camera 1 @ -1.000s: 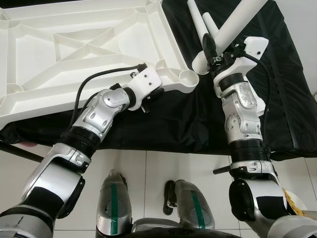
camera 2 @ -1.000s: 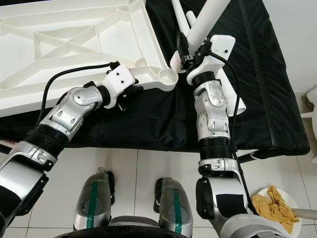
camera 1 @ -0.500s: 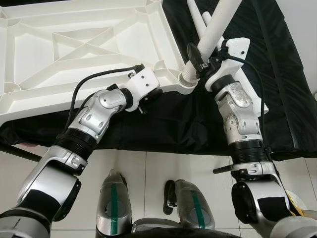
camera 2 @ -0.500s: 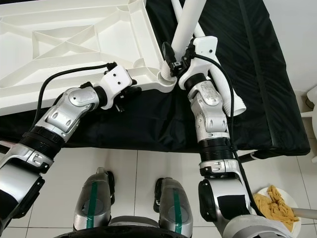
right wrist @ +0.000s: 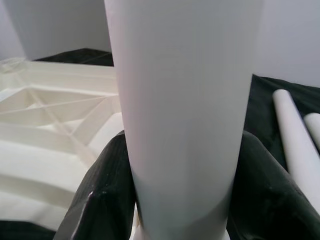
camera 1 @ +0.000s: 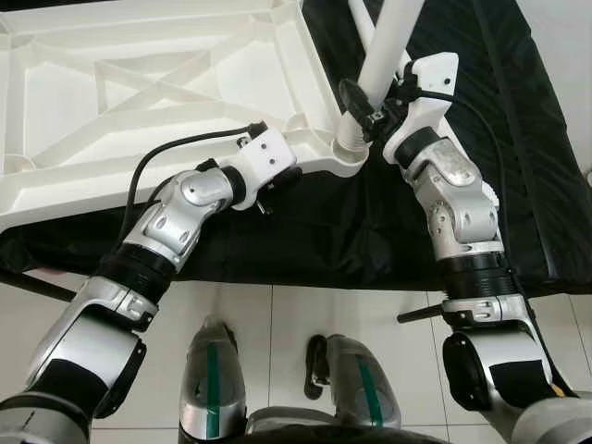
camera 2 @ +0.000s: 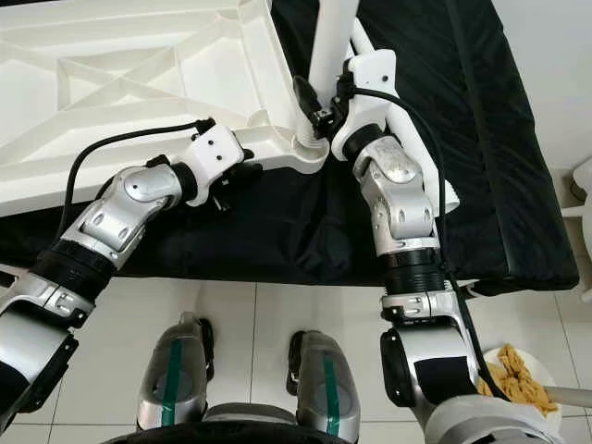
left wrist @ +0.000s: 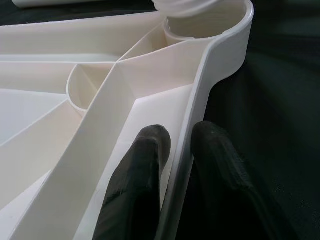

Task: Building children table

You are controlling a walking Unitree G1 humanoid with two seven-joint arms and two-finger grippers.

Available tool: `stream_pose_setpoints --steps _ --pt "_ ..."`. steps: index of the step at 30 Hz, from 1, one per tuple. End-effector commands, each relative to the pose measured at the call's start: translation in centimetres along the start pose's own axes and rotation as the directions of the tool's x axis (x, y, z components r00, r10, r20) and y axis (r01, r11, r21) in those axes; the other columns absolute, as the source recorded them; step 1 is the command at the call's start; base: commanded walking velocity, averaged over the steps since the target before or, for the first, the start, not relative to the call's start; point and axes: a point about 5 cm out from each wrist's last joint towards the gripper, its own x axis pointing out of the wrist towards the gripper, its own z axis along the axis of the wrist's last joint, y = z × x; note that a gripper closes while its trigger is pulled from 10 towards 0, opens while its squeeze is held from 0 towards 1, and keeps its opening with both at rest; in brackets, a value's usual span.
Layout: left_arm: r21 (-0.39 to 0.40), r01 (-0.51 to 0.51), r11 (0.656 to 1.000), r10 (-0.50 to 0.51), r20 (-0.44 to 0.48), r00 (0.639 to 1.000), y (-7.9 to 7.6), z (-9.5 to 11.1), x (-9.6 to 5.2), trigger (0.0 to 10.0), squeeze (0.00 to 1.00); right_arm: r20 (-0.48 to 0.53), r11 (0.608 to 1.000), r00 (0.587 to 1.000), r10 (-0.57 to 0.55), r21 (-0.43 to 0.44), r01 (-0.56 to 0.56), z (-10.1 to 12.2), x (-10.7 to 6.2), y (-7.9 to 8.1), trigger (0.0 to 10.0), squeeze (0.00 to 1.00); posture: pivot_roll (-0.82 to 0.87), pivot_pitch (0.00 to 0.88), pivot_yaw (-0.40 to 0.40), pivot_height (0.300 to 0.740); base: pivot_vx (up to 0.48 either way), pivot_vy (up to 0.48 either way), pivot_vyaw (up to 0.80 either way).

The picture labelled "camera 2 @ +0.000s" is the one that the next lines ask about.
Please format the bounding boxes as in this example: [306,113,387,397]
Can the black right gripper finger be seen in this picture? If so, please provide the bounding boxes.
[291,76,325,121]

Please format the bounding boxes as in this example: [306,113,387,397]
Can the white plastic table leg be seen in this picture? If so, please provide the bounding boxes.
[291,0,362,149]
[350,18,459,212]

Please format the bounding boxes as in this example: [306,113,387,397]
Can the white plastic table top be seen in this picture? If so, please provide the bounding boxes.
[0,0,329,209]

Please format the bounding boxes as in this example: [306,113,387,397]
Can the silver robot left leg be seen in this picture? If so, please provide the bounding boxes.
[136,310,214,434]

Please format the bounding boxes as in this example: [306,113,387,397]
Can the silver robot leg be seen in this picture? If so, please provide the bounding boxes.
[287,331,362,440]
[136,310,214,434]

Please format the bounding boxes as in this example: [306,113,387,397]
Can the silver robot right leg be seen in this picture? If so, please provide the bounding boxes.
[287,331,362,440]

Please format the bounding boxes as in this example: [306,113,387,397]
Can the black folding table leg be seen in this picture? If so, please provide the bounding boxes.
[462,277,519,299]

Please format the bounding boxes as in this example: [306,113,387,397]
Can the black robot waist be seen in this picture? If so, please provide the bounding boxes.
[102,424,426,444]

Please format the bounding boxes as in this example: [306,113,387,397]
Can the white plastic furniture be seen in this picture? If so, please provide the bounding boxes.
[560,157,592,302]

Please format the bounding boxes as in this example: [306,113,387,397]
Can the yellow fried snacks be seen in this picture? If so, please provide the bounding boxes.
[481,344,556,413]

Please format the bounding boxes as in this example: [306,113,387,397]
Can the grey metal pole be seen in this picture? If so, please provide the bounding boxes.
[544,387,592,410]

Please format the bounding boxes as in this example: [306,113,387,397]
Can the white bowl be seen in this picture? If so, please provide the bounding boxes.
[481,344,563,428]

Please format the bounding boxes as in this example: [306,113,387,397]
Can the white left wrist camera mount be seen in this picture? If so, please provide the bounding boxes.
[174,123,246,206]

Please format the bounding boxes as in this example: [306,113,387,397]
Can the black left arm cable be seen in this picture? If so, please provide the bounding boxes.
[60,117,218,237]

